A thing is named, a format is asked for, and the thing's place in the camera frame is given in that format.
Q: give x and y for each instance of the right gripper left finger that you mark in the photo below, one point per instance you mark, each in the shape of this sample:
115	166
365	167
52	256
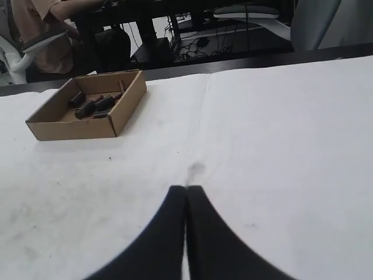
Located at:
163	242

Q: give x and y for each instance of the shallow cardboard box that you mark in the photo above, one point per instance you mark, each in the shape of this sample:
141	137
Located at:
87	116

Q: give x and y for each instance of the white office chair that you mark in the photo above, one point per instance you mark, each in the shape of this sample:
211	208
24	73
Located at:
20	55

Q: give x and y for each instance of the person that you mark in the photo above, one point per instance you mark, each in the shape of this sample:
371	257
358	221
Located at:
46	32

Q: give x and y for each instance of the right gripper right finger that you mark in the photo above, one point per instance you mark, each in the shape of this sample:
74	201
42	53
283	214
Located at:
215	245

